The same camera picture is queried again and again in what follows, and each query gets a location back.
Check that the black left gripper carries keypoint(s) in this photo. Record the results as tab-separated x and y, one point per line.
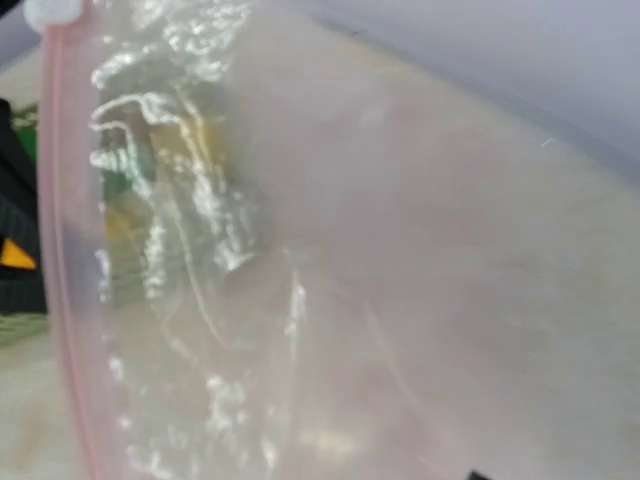
22	286

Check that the clear zip top bag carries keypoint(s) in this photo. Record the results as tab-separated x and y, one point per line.
344	239

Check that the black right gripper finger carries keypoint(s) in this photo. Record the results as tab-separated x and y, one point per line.
475	475

